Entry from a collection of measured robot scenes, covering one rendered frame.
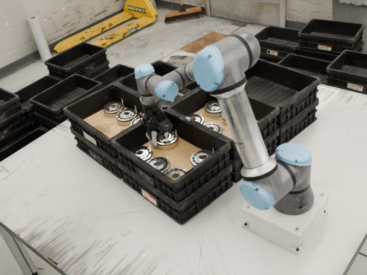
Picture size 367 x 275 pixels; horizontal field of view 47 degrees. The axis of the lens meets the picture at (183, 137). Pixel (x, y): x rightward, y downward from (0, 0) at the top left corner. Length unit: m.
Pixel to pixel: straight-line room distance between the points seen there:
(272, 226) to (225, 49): 0.64
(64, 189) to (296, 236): 1.02
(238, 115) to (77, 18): 4.28
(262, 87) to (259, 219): 0.83
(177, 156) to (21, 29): 3.50
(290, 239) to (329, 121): 0.80
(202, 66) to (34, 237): 0.99
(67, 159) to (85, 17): 3.51
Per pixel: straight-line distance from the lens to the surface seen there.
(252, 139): 1.27
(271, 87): 2.14
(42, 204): 1.92
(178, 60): 2.77
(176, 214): 1.62
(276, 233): 1.52
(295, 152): 1.41
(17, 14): 4.94
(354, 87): 2.80
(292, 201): 1.49
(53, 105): 3.04
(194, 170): 1.51
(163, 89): 1.52
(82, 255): 1.65
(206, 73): 1.20
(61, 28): 5.26
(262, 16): 4.97
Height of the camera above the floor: 1.92
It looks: 36 degrees down
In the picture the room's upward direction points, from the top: 9 degrees counter-clockwise
